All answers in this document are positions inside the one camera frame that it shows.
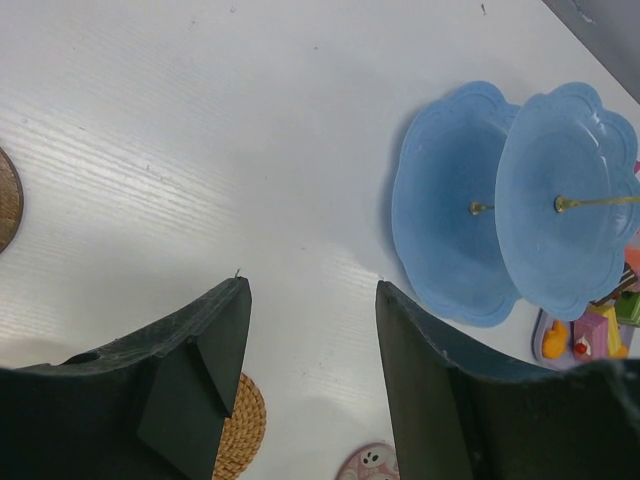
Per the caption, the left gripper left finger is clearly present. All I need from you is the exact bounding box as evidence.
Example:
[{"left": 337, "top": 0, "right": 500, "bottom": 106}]
[{"left": 1, "top": 277, "right": 252, "bottom": 479}]

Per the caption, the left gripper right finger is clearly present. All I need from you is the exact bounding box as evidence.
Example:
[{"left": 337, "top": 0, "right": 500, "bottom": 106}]
[{"left": 376, "top": 281, "right": 639, "bottom": 479}]

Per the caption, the chocolate layered cake slice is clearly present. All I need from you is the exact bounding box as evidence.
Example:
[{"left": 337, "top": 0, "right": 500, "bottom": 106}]
[{"left": 590, "top": 263, "right": 638, "bottom": 306}]

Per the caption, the pink patterned mug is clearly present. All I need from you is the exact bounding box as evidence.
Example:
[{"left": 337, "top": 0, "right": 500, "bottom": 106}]
[{"left": 335, "top": 442, "right": 400, "bottom": 480}]

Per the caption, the woven rattan coaster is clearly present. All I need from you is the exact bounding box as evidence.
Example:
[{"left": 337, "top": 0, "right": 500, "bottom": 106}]
[{"left": 212, "top": 373, "right": 267, "bottom": 480}]

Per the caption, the orange cookie left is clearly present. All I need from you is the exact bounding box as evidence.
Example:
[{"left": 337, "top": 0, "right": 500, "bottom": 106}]
[{"left": 541, "top": 320, "right": 570, "bottom": 360}]

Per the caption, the orange cookie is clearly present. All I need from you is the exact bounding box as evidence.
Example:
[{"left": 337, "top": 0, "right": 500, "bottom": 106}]
[
  {"left": 609, "top": 345, "right": 629, "bottom": 359},
  {"left": 541, "top": 320, "right": 570, "bottom": 360}
]

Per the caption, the purple serving tray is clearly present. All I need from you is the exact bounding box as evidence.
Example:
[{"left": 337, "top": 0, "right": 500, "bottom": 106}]
[{"left": 532, "top": 310, "right": 578, "bottom": 370}]

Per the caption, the pink strawberry cake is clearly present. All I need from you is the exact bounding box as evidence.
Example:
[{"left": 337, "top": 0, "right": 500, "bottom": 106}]
[{"left": 573, "top": 312, "right": 608, "bottom": 362}]

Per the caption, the yellow pink cake slice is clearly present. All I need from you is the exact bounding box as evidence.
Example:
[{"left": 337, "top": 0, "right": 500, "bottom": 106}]
[{"left": 588, "top": 304, "right": 623, "bottom": 356}]

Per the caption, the orange cookie right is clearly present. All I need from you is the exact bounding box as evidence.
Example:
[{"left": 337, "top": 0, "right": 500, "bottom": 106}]
[{"left": 609, "top": 345, "right": 629, "bottom": 359}]

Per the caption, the green striped macaron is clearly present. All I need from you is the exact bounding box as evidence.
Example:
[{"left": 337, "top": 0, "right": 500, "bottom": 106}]
[{"left": 614, "top": 291, "right": 640, "bottom": 328}]

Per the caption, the blue three-tier cake stand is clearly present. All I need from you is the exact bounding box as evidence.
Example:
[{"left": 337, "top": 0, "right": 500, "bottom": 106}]
[{"left": 391, "top": 81, "right": 639, "bottom": 327}]

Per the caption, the red pink macaron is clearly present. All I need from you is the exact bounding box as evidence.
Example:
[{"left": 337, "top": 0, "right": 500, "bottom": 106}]
[{"left": 624, "top": 245, "right": 640, "bottom": 277}]

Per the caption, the brown wooden coaster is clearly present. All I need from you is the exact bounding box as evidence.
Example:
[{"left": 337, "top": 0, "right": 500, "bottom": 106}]
[{"left": 0, "top": 149, "right": 24, "bottom": 252}]

